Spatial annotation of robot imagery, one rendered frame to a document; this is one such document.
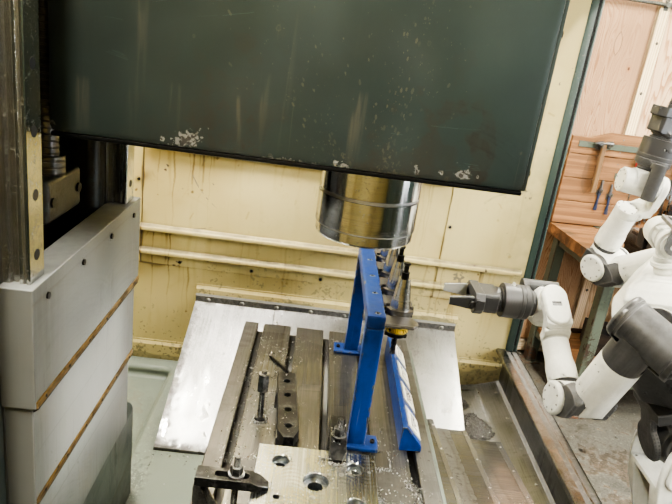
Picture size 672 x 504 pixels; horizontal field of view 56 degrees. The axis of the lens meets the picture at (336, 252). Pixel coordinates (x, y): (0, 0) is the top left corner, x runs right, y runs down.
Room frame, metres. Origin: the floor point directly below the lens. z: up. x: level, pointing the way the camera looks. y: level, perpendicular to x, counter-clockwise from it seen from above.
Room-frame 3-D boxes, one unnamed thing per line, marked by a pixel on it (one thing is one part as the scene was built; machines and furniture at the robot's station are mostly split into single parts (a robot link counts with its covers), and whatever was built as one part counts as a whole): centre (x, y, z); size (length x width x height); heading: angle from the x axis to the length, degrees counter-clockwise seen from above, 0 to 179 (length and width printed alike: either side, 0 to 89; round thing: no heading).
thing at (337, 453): (1.10, -0.06, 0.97); 0.13 x 0.03 x 0.15; 3
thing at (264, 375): (1.27, 0.12, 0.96); 0.03 x 0.03 x 0.13
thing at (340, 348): (1.66, -0.08, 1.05); 0.10 x 0.05 x 0.30; 93
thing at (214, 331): (1.63, -0.01, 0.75); 0.89 x 0.70 x 0.26; 93
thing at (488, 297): (1.51, -0.41, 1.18); 0.13 x 0.12 x 0.10; 3
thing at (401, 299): (1.28, -0.15, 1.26); 0.04 x 0.04 x 0.07
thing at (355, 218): (0.98, -0.04, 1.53); 0.16 x 0.16 x 0.12
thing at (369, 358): (1.22, -0.10, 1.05); 0.10 x 0.05 x 0.30; 93
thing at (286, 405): (1.26, 0.06, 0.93); 0.26 x 0.05 x 0.06; 8
